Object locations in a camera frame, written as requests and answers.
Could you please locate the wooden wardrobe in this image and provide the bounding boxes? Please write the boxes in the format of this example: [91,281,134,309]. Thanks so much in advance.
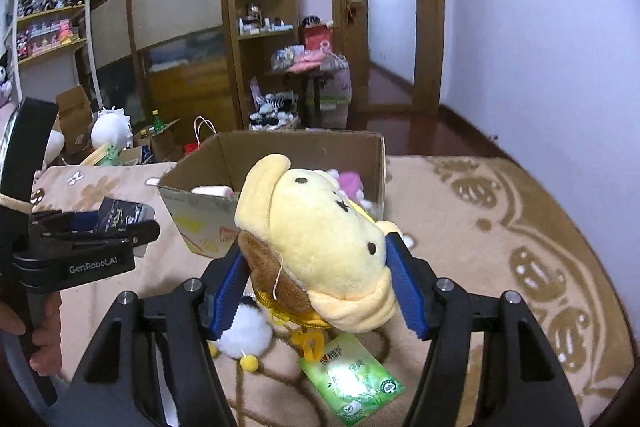
[75,0,242,148]

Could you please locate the wooden figurine shelf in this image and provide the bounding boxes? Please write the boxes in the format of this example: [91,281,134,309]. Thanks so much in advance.
[10,0,92,108]

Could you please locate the wicker basket with socks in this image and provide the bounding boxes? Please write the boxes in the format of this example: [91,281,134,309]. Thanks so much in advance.
[248,91,301,130]

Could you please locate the wooden corner shelf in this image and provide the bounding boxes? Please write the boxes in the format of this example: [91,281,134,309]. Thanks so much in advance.
[220,0,302,134]

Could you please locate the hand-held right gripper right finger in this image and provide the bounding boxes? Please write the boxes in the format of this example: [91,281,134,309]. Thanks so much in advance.
[385,232,586,427]

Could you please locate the pink plush toy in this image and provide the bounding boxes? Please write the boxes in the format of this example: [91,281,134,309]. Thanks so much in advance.
[337,170,367,204]

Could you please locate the red box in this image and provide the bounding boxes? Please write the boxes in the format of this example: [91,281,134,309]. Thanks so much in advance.
[301,24,334,54]

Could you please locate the black and white packet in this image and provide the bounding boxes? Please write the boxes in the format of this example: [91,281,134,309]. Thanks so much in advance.
[97,197,157,258]

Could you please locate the white pole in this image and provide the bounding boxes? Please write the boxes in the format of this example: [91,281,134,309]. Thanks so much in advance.
[84,0,102,108]

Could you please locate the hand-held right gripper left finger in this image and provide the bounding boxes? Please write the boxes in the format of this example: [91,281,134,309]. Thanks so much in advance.
[62,237,251,427]

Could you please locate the yellow dog plush toy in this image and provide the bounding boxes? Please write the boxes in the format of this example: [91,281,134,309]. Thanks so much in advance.
[234,153,416,360]

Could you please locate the black purple plush toy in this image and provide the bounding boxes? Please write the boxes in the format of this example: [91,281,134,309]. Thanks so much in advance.
[0,51,17,108]

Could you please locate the tall open cardboard box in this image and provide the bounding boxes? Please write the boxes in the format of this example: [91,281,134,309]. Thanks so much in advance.
[55,86,97,156]

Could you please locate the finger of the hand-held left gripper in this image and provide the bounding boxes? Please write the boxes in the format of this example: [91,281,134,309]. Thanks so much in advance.
[29,209,104,236]
[30,219,162,258]

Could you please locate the small dark table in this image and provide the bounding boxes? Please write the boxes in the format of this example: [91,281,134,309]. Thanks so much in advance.
[265,66,347,128]

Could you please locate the cardboard box with bottles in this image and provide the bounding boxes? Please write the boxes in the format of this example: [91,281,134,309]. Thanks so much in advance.
[132,119,184,164]

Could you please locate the pink clothes pile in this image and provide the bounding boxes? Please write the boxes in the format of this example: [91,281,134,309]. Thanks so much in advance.
[286,48,347,76]

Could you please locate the white cow plush toy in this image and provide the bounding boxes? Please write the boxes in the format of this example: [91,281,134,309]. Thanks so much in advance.
[44,129,67,168]

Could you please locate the person's left hand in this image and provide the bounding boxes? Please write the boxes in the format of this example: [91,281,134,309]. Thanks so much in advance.
[0,293,63,377]

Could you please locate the beige flower printed blanket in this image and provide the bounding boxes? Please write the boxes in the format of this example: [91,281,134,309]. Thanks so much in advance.
[30,154,637,427]

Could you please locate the green frog toy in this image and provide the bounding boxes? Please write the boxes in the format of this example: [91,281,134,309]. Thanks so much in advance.
[92,143,124,166]

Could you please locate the red paper bag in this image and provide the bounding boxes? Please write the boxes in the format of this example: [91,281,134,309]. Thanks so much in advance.
[183,117,222,156]

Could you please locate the white fluffy plush yellow pompoms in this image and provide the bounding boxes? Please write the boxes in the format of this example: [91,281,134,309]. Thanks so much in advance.
[209,294,277,373]

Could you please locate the green tissue pack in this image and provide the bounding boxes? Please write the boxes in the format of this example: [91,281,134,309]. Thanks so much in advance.
[299,333,407,426]

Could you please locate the row of small figurines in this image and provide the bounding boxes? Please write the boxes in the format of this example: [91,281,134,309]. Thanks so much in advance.
[17,0,84,16]

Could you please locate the green lidded storage bin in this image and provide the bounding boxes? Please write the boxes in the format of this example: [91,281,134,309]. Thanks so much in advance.
[305,88,351,130]

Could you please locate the white round plush toy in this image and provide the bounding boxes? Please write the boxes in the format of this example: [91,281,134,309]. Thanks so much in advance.
[91,107,134,151]

